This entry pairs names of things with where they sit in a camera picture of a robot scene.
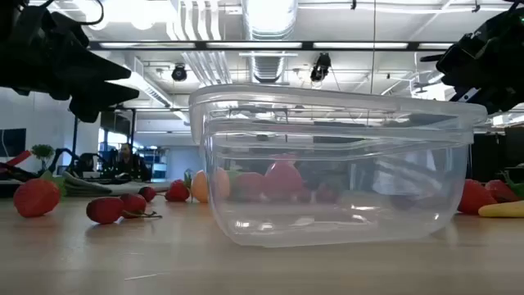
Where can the black background workbench frame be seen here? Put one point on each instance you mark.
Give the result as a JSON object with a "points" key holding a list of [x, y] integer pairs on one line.
{"points": [[75, 139]]}

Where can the person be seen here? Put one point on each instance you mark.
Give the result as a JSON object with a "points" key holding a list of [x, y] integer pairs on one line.
{"points": [[130, 164]]}

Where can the dark wall monitor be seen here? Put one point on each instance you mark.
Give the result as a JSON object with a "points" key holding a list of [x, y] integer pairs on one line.
{"points": [[12, 142]]}

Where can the green toy fruit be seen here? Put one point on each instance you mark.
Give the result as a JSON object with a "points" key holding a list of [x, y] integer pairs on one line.
{"points": [[234, 180]]}

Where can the grey folded cloth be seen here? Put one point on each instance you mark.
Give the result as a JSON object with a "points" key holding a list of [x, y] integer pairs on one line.
{"points": [[118, 188]]}

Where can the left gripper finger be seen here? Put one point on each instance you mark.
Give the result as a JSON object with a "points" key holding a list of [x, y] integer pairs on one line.
{"points": [[102, 98], [94, 67]]}

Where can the black background robot arm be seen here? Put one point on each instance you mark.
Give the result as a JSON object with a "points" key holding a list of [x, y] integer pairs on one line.
{"points": [[61, 157]]}

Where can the black overhead camera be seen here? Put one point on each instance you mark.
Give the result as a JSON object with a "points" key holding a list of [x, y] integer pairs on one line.
{"points": [[320, 65]]}

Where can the small green background plant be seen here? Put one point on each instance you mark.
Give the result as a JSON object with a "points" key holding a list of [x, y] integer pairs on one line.
{"points": [[42, 151]]}

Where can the pink orange toy peach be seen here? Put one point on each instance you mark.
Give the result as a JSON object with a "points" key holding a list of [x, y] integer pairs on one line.
{"points": [[200, 187]]}

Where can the silver ventilation duct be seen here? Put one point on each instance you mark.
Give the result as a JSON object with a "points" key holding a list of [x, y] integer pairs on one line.
{"points": [[268, 24]]}

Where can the red background robot part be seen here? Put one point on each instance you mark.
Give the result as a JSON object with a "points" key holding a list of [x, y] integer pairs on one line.
{"points": [[18, 159]]}

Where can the black aluminium rig frame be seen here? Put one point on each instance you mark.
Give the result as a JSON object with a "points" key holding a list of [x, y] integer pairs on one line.
{"points": [[308, 45]]}

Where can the red toy strawberry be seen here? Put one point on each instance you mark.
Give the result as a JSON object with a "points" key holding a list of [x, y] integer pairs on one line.
{"points": [[36, 198], [500, 189], [177, 191], [475, 197]]}

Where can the clear plastic tupperware container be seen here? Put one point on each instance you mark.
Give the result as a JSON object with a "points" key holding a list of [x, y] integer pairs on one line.
{"points": [[409, 221]]}

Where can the yellow toy banana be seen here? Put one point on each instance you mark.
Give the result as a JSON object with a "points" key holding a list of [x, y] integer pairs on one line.
{"points": [[503, 210]]}

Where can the black ceiling-mounted camera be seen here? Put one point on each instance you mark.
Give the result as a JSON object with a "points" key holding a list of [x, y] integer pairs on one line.
{"points": [[179, 73]]}

